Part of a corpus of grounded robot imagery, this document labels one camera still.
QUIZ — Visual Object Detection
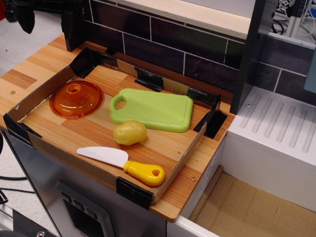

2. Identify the yellow handled white toy knife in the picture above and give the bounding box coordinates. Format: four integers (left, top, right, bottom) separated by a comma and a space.
77, 147, 165, 187

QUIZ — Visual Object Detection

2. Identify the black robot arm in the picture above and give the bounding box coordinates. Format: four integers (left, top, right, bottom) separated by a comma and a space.
3, 0, 85, 51

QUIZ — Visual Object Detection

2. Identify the green plastic cutting board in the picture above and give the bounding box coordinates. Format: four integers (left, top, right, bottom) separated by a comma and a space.
109, 88, 194, 132

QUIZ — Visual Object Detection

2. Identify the cardboard fence with black tape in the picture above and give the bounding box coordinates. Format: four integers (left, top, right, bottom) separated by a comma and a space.
0, 45, 235, 219

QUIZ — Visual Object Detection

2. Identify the yellow toy potato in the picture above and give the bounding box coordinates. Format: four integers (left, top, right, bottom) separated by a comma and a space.
114, 120, 147, 145

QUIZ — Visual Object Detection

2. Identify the orange transparent pot lid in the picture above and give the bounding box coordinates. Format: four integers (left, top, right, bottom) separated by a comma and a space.
49, 80, 104, 119

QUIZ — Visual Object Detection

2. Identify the silver toy oven front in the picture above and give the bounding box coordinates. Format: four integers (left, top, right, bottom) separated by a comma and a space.
3, 131, 167, 237

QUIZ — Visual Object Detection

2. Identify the white toy sink drainboard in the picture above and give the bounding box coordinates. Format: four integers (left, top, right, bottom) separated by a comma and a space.
221, 87, 316, 211

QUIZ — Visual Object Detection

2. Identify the black vertical post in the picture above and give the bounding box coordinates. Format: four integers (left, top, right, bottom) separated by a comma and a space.
230, 0, 277, 115

